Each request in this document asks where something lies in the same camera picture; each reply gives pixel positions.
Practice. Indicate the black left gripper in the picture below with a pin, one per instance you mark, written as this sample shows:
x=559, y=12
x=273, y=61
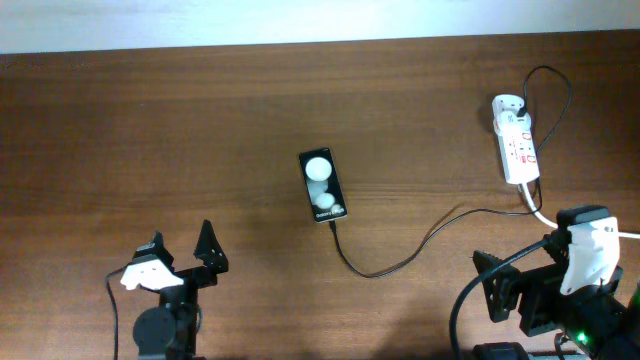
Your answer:
x=212, y=257

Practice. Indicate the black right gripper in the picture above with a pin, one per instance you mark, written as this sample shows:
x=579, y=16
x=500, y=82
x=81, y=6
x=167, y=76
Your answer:
x=536, y=289

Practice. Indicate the black Galaxy flip phone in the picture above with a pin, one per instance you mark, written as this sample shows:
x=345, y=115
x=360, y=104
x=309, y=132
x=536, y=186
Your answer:
x=322, y=184

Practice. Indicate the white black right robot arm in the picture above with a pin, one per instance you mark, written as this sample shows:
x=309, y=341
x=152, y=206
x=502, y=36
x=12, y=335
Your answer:
x=552, y=249

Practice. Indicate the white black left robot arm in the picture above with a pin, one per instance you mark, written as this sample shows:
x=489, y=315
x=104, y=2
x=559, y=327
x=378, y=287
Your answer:
x=169, y=330

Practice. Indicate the white USB charger adapter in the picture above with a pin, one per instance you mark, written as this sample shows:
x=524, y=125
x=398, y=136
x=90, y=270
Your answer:
x=506, y=118

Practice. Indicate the white power strip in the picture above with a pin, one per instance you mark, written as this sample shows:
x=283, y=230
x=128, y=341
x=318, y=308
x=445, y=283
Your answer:
x=519, y=158

